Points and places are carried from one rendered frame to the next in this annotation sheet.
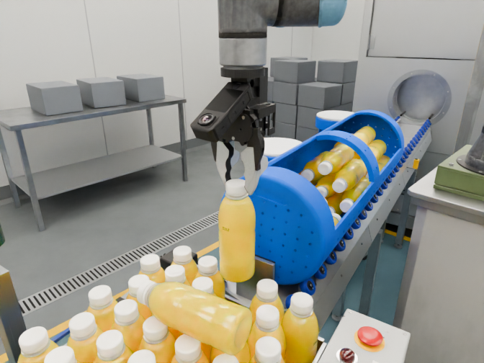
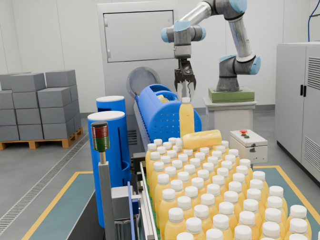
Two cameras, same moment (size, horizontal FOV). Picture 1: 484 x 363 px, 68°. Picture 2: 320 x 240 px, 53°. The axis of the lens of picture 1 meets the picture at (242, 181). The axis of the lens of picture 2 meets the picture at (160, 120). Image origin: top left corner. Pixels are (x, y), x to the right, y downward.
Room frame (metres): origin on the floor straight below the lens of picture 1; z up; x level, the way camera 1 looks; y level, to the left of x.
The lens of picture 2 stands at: (-0.47, 1.05, 1.53)
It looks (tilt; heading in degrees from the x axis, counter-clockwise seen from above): 13 degrees down; 320
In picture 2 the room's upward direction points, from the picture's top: 3 degrees counter-clockwise
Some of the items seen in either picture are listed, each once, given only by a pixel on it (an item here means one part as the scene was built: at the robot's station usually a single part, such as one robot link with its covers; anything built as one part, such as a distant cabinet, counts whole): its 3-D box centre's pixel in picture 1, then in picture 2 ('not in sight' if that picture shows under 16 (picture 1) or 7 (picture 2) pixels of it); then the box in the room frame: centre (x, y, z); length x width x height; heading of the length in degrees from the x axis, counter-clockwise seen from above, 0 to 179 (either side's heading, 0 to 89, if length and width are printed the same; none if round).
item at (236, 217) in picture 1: (237, 233); (186, 119); (0.58, 0.01, 1.18); 0.07 x 0.07 x 0.18
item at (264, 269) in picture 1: (256, 277); not in sight; (0.69, -0.03, 0.99); 0.10 x 0.02 x 0.12; 57
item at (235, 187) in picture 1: (236, 187); (185, 99); (0.58, 0.01, 1.27); 0.04 x 0.04 x 0.02
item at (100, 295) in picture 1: (100, 295); (155, 155); (0.52, 0.26, 1.08); 0.04 x 0.04 x 0.02
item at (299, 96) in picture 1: (301, 104); (37, 108); (4.99, -0.82, 0.59); 1.20 x 0.80 x 1.19; 46
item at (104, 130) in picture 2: not in sight; (99, 130); (0.57, 0.48, 1.23); 0.06 x 0.06 x 0.04
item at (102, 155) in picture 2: not in sight; (101, 143); (0.57, 0.48, 1.18); 0.06 x 0.06 x 0.16
